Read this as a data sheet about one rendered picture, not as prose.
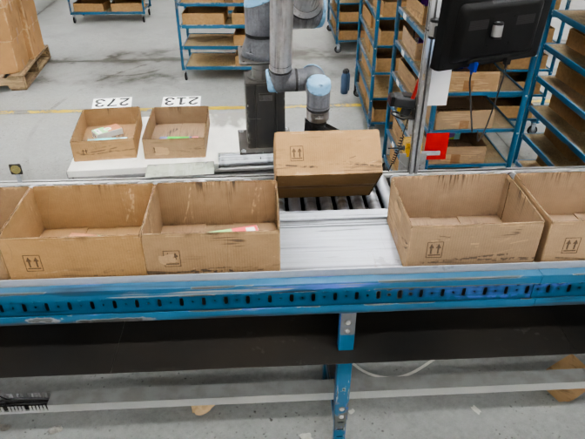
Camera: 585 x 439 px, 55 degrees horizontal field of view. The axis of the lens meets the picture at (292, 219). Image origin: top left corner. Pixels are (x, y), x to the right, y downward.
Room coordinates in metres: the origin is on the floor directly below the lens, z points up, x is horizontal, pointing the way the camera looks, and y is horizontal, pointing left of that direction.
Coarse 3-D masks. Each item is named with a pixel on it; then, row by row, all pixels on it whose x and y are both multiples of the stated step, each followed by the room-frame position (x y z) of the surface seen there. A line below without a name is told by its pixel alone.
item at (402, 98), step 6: (390, 96) 2.25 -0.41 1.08; (396, 96) 2.23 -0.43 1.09; (402, 96) 2.24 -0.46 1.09; (408, 96) 2.23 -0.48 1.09; (390, 102) 2.23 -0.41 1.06; (396, 102) 2.22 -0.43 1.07; (402, 102) 2.22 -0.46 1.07; (408, 102) 2.23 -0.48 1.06; (414, 102) 2.23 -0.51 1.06; (402, 108) 2.24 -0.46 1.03; (408, 108) 2.23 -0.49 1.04; (402, 114) 2.24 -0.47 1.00; (408, 114) 2.24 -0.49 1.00
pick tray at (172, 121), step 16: (160, 112) 2.70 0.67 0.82; (176, 112) 2.71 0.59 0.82; (192, 112) 2.71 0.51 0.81; (208, 112) 2.67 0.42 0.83; (160, 128) 2.64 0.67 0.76; (176, 128) 2.64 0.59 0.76; (192, 128) 2.64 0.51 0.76; (208, 128) 2.59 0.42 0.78; (144, 144) 2.32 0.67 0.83; (160, 144) 2.33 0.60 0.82; (176, 144) 2.33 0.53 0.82; (192, 144) 2.34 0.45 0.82
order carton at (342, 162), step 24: (288, 144) 1.88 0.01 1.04; (312, 144) 1.88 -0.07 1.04; (336, 144) 1.88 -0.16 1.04; (360, 144) 1.89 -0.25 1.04; (288, 168) 1.81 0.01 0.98; (312, 168) 1.81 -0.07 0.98; (336, 168) 1.82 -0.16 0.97; (360, 168) 1.82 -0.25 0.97; (288, 192) 1.94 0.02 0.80; (312, 192) 1.95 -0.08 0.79; (336, 192) 1.96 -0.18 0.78; (360, 192) 1.98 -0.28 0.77
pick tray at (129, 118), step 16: (96, 112) 2.68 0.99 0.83; (112, 112) 2.69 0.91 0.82; (128, 112) 2.70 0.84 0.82; (80, 128) 2.53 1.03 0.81; (96, 128) 2.64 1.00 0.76; (128, 128) 2.64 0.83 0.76; (80, 144) 2.30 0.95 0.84; (96, 144) 2.31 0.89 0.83; (112, 144) 2.32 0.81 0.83; (128, 144) 2.33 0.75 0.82; (80, 160) 2.30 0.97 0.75
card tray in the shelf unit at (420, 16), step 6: (408, 0) 3.49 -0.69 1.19; (414, 0) 3.35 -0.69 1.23; (408, 6) 3.48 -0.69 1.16; (414, 6) 3.33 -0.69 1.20; (420, 6) 3.20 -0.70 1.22; (426, 6) 3.15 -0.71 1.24; (414, 12) 3.32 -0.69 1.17; (420, 12) 3.19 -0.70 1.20; (426, 12) 3.15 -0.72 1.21; (420, 18) 3.18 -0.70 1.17; (426, 18) 3.15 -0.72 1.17
